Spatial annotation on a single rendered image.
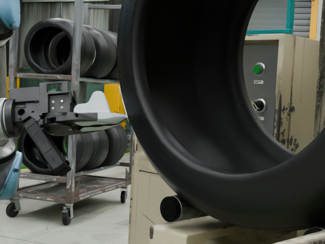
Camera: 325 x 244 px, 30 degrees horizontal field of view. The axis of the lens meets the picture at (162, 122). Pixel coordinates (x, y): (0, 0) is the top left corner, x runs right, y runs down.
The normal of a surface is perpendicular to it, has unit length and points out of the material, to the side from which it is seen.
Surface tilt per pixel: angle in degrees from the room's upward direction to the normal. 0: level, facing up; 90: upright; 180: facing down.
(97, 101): 70
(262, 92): 90
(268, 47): 90
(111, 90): 90
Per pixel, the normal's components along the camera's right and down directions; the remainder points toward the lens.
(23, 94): -0.07, -0.29
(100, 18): -0.40, 0.03
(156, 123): 0.57, -0.62
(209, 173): -0.70, 0.18
